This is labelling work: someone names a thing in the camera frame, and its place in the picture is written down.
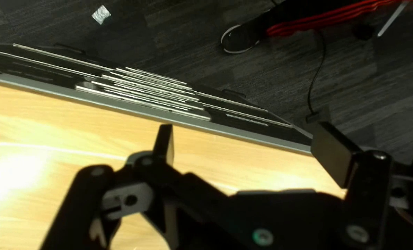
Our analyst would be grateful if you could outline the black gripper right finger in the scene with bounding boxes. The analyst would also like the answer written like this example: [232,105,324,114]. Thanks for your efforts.
[310,121,413,250]

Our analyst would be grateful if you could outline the red cord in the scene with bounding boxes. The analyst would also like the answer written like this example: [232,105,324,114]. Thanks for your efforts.
[265,0,405,39]

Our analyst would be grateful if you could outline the thin black floor cable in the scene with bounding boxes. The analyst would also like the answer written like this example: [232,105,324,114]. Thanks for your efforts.
[306,29,331,123]

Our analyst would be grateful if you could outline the white thin stick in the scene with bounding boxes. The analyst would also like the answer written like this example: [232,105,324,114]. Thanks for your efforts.
[378,0,412,37]

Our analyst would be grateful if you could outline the white paper scrap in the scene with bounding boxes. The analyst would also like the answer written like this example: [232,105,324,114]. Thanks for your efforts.
[91,4,113,26]

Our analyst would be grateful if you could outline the black shoe white sole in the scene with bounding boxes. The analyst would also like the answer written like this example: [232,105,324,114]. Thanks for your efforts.
[220,21,267,55]

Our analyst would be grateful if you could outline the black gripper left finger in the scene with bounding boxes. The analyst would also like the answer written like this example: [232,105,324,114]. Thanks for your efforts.
[39,123,195,250]

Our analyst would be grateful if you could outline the grey tool cabinet wooden top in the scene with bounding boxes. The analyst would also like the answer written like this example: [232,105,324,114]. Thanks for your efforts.
[0,40,347,250]

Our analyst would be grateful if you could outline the grey metal tool drawer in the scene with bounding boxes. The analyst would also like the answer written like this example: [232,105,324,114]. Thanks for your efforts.
[0,42,312,146]

